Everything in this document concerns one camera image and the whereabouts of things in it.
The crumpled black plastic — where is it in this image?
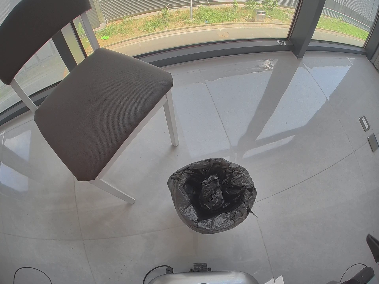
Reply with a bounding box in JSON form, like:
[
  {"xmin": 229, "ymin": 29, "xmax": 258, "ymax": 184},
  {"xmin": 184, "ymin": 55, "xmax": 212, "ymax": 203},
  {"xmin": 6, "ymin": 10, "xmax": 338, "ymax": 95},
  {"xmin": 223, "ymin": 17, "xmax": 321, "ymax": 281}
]
[{"xmin": 199, "ymin": 175, "xmax": 224, "ymax": 210}]

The black plastic bag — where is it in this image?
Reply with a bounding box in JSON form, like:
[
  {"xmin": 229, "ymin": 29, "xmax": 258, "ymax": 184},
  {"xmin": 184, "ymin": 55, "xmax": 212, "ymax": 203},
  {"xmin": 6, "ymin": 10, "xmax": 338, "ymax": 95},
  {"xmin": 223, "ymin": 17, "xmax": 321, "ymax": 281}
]
[{"xmin": 167, "ymin": 158, "xmax": 258, "ymax": 235}]

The window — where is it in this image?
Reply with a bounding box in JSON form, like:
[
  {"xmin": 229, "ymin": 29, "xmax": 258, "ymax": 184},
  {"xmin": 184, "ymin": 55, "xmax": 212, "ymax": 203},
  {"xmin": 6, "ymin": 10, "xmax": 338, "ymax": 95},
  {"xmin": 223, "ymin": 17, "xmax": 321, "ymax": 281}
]
[{"xmin": 0, "ymin": 0, "xmax": 379, "ymax": 123}]

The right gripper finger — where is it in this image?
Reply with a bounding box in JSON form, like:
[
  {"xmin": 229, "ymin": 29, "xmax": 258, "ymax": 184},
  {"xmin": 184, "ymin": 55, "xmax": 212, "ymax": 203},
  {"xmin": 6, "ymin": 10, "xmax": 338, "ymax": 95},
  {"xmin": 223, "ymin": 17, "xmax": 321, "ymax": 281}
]
[{"xmin": 366, "ymin": 234, "xmax": 379, "ymax": 263}]

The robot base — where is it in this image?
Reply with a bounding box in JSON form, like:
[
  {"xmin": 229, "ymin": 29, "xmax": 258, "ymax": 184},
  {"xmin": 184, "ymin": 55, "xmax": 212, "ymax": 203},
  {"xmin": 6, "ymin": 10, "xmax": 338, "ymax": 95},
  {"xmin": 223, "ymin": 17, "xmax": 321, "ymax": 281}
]
[{"xmin": 145, "ymin": 263, "xmax": 262, "ymax": 284}]

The black cable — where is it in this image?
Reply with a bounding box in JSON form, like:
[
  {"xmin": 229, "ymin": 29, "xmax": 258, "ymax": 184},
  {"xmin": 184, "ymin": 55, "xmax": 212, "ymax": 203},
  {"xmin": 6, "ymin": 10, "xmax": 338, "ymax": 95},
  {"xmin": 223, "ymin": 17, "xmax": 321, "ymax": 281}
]
[
  {"xmin": 340, "ymin": 263, "xmax": 368, "ymax": 282},
  {"xmin": 13, "ymin": 266, "xmax": 50, "ymax": 284},
  {"xmin": 143, "ymin": 265, "xmax": 173, "ymax": 284}
]

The grey chair with white legs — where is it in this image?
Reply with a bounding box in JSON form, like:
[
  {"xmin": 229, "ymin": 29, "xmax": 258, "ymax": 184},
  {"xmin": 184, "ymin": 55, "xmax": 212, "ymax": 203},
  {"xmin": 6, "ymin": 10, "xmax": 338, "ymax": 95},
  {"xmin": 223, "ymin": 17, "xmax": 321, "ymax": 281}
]
[{"xmin": 0, "ymin": 0, "xmax": 180, "ymax": 205}]

